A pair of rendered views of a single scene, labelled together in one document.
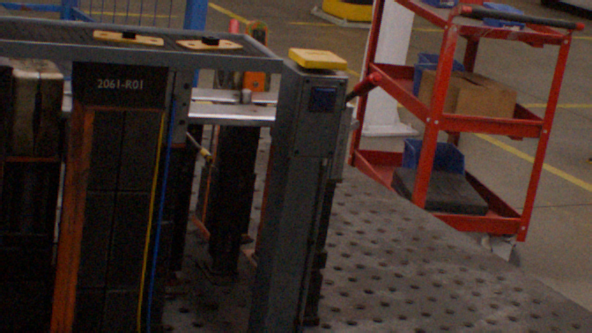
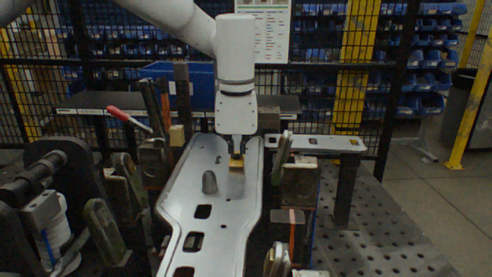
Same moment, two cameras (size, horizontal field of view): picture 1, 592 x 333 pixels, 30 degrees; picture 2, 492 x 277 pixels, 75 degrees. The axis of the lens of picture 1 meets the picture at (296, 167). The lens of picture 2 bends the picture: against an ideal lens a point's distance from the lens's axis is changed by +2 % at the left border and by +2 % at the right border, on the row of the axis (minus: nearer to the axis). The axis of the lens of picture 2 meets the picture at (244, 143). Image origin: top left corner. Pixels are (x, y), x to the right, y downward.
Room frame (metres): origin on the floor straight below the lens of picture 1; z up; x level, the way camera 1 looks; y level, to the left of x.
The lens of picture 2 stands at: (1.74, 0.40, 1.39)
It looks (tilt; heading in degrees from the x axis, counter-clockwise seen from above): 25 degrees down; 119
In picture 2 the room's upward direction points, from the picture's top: straight up
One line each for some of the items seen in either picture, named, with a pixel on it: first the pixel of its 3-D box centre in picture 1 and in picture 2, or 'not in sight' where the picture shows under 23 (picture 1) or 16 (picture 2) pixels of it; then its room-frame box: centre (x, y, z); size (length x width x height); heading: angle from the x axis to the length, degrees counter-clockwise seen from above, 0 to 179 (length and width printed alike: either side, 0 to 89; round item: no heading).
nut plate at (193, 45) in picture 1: (210, 41); not in sight; (1.37, 0.13, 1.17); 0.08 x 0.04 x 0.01; 136
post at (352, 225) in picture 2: not in sight; (345, 187); (1.62, 1.30, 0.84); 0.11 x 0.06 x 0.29; 25
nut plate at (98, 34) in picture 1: (129, 35); not in sight; (1.33, 0.23, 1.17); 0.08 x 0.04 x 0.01; 101
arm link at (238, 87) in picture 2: not in sight; (235, 83); (1.38, 1.02, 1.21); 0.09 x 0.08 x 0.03; 25
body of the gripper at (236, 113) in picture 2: not in sight; (236, 108); (1.38, 1.02, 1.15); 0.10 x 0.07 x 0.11; 25
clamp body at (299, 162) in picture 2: not in sight; (296, 220); (1.55, 1.04, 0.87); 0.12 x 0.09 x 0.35; 25
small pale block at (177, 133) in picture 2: not in sight; (181, 183); (1.19, 1.02, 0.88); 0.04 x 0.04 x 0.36; 25
